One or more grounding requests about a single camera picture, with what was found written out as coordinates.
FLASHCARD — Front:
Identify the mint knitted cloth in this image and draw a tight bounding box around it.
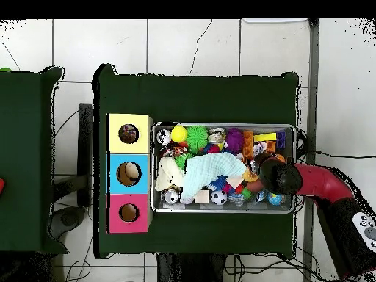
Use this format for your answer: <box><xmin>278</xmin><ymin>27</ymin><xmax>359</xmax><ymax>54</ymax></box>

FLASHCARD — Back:
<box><xmin>181</xmin><ymin>152</ymin><xmax>247</xmax><ymax>199</ymax></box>

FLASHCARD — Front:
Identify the colourful polka dot cloth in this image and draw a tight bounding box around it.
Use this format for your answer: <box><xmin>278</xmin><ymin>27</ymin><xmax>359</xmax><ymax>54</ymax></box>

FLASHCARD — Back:
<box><xmin>119</xmin><ymin>124</ymin><xmax>140</xmax><ymax>144</ymax></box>

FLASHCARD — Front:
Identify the clear mesh bin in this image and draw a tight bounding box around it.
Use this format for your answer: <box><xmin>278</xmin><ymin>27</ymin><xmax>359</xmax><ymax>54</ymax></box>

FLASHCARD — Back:
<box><xmin>150</xmin><ymin>122</ymin><xmax>297</xmax><ymax>214</ymax></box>

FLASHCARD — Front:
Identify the wooden box with three holes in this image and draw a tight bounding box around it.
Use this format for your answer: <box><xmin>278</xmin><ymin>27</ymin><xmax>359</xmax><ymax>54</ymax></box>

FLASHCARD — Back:
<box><xmin>106</xmin><ymin>113</ymin><xmax>154</xmax><ymax>234</ymax></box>

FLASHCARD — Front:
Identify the green spiky rubber ball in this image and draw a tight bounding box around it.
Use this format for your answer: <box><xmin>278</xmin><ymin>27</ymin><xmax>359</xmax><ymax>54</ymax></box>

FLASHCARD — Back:
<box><xmin>185</xmin><ymin>126</ymin><xmax>209</xmax><ymax>154</ymax></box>

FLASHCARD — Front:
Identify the yellow tennis ball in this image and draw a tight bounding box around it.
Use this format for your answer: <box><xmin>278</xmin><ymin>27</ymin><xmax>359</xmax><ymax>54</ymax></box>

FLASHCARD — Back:
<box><xmin>170</xmin><ymin>125</ymin><xmax>188</xmax><ymax>144</ymax></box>

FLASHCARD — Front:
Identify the cream waffle cloth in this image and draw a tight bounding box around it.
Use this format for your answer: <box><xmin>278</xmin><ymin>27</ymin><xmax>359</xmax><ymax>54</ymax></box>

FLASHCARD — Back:
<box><xmin>154</xmin><ymin>156</ymin><xmax>186</xmax><ymax>192</ymax></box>

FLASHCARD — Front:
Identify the purple spiky toy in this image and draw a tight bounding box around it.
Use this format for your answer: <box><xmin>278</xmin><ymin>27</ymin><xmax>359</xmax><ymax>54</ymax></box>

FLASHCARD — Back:
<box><xmin>225</xmin><ymin>127</ymin><xmax>245</xmax><ymax>155</ymax></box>

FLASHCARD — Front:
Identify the small soccer ball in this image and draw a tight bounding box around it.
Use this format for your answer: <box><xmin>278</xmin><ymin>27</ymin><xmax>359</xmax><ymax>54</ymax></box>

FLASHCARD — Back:
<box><xmin>210</xmin><ymin>189</ymin><xmax>228</xmax><ymax>206</ymax></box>

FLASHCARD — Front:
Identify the dark green table cloth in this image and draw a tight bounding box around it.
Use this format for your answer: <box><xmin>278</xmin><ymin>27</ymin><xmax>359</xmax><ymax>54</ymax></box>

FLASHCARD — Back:
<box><xmin>93</xmin><ymin>63</ymin><xmax>300</xmax><ymax>259</ymax></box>

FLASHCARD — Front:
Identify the orange plastic brick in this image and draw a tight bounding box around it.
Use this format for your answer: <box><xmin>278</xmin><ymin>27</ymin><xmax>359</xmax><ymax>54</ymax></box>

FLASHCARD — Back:
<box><xmin>242</xmin><ymin>130</ymin><xmax>254</xmax><ymax>161</ymax></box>

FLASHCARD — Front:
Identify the yellow plastic block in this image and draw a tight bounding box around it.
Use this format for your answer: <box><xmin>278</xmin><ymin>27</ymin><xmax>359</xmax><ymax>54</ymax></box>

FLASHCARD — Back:
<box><xmin>253</xmin><ymin>132</ymin><xmax>278</xmax><ymax>142</ymax></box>

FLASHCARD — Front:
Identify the black stand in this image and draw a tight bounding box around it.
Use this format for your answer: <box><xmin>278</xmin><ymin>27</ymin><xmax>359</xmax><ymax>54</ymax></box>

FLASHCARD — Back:
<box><xmin>52</xmin><ymin>102</ymin><xmax>94</xmax><ymax>208</ymax></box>

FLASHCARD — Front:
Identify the green covered side table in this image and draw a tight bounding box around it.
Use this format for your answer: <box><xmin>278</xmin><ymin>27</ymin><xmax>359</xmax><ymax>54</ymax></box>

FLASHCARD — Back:
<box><xmin>0</xmin><ymin>66</ymin><xmax>68</xmax><ymax>255</ymax></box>

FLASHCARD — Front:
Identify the black cable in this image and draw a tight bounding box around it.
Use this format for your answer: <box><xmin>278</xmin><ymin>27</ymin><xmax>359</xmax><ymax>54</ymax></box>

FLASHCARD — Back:
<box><xmin>305</xmin><ymin>149</ymin><xmax>376</xmax><ymax>159</ymax></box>

